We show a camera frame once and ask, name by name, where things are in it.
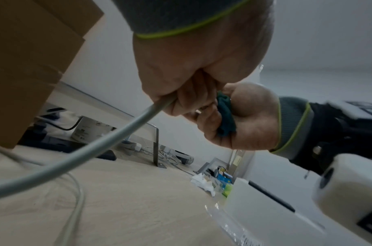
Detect person's right hand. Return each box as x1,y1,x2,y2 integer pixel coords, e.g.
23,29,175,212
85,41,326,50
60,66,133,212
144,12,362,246
181,81,281,152

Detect person's left hand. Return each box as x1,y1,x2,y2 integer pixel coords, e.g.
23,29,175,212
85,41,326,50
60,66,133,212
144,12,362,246
132,0,275,117

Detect teal cleaning cloth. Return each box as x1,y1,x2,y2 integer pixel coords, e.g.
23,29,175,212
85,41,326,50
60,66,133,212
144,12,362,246
215,91,237,138

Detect thick grey cable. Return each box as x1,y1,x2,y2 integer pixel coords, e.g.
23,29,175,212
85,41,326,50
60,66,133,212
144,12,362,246
0,96,176,201

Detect person's right forearm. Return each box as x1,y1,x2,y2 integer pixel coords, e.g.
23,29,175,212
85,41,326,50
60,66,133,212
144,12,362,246
269,96,372,175

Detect blue and green packet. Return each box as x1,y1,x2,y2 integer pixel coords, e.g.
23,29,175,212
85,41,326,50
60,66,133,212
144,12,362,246
215,166,235,198

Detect crumpled white tissue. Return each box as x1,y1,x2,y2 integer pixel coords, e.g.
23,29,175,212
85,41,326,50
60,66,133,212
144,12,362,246
190,173,217,197

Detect white box with black strip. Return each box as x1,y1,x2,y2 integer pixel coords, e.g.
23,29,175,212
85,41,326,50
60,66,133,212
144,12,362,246
224,177,328,246

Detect white marker plate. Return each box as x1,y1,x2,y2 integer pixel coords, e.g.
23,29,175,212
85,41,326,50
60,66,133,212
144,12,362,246
326,99,372,120

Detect clear plastic bag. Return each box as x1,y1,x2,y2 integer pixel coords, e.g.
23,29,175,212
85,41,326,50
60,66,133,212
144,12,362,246
204,203,265,246

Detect white plug adapter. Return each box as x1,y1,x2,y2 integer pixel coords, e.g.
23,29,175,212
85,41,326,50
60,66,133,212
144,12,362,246
122,140,143,156

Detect white round container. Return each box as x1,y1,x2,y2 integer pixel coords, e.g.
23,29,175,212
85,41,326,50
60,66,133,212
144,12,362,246
71,116,117,143

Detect dark blue flat object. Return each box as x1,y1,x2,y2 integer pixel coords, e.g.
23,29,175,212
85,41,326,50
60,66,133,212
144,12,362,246
95,150,117,161

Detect brown cardboard box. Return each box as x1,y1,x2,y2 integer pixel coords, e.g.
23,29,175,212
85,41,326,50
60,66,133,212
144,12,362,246
0,0,105,150

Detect black wrist strap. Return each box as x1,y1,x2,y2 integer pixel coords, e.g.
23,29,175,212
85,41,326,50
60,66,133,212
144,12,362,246
289,102,372,175

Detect grey metal bracket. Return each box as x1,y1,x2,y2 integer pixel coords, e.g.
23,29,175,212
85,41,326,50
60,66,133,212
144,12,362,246
152,125,169,169

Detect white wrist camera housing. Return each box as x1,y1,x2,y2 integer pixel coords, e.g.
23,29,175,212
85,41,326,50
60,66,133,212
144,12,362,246
312,154,372,233

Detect black cable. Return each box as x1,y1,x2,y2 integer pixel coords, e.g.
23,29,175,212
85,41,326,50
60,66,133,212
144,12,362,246
37,115,84,132

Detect thin grey cable loop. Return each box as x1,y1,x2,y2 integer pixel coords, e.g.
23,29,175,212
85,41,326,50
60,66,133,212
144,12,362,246
0,143,86,246

